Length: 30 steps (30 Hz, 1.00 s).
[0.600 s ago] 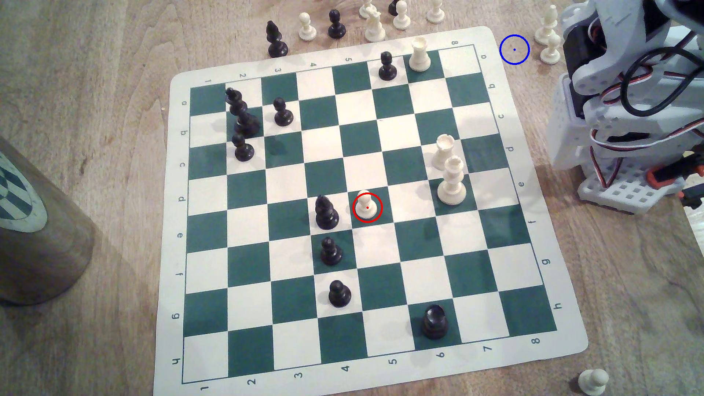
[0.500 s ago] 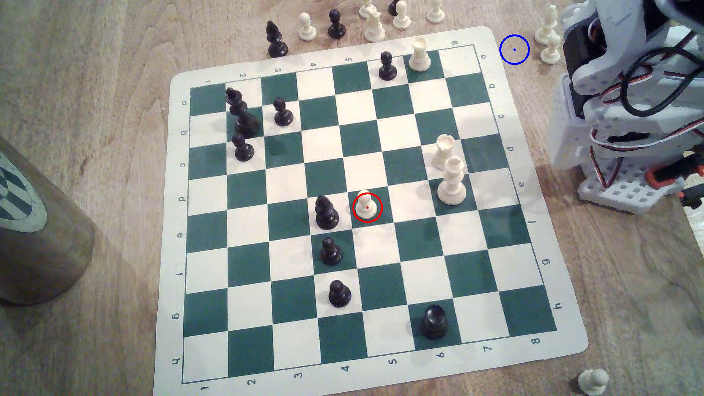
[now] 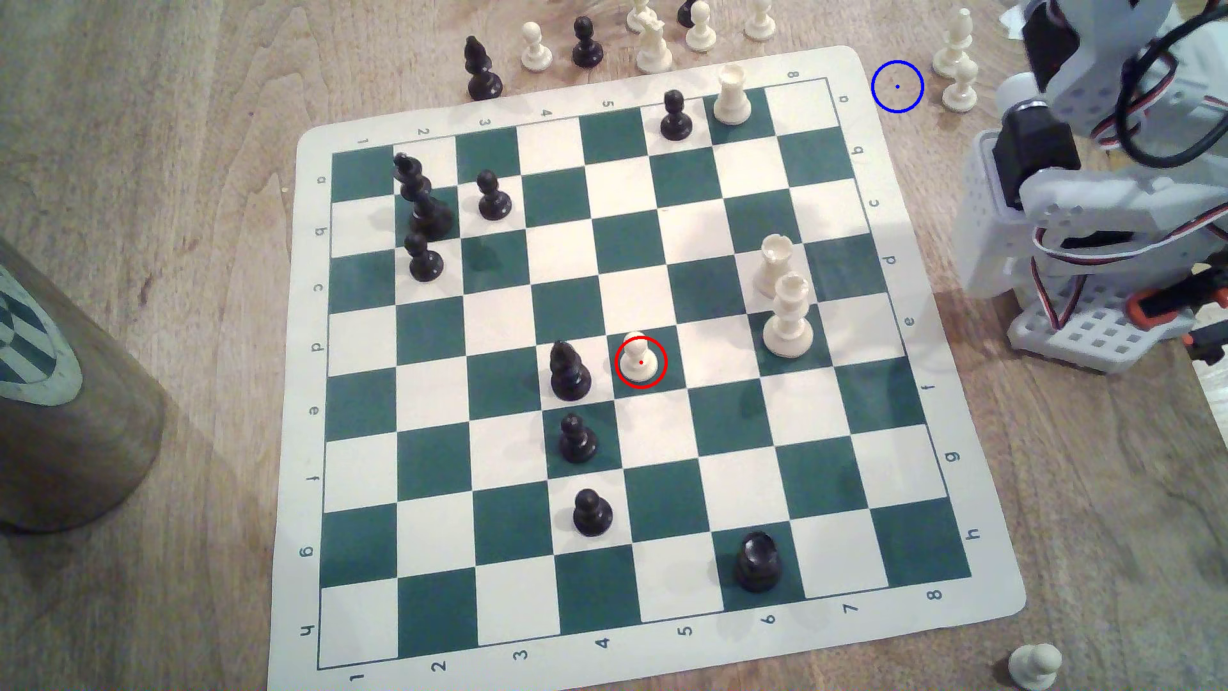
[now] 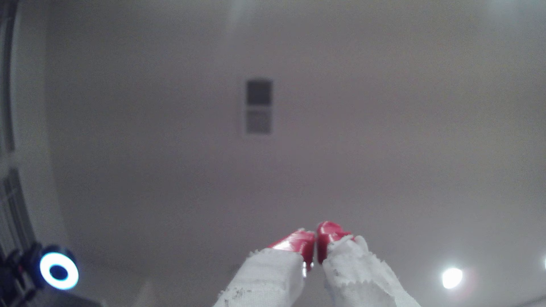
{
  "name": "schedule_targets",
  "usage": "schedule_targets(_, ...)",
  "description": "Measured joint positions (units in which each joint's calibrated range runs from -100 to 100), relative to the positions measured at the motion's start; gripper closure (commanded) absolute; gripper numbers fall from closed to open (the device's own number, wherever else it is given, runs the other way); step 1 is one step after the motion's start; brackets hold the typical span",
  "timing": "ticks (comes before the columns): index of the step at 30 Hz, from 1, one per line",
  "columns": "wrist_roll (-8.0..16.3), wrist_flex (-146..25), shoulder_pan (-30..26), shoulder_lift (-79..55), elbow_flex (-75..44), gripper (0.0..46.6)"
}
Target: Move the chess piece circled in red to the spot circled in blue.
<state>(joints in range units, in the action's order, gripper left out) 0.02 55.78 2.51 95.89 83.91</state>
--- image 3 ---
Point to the white pawn chess piece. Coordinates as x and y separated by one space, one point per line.
760 21
640 360
701 31
536 50
1034 665
960 88

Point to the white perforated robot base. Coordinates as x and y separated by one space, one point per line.
1084 341

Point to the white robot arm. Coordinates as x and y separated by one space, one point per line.
1084 201

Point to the black bishop chess piece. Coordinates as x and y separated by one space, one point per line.
570 374

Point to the black pawn chess piece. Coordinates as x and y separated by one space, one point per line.
587 46
592 513
577 441
675 117
423 261
493 197
685 11

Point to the green and white chess mat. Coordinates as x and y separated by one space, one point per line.
633 240

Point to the white queen chess piece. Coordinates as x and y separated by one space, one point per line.
790 322

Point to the white rook chess piece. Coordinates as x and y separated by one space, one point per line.
773 261
732 96

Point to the black king chess piece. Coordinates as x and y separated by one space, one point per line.
429 219

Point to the black rook chess piece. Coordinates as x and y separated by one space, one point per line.
758 561

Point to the white knight chess piece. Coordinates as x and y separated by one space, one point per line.
654 50

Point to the white bishop chess piece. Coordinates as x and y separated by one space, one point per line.
955 48

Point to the brown cylindrical container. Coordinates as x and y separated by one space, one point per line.
67 422

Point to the orange and black clamp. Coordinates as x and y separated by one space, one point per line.
1170 304

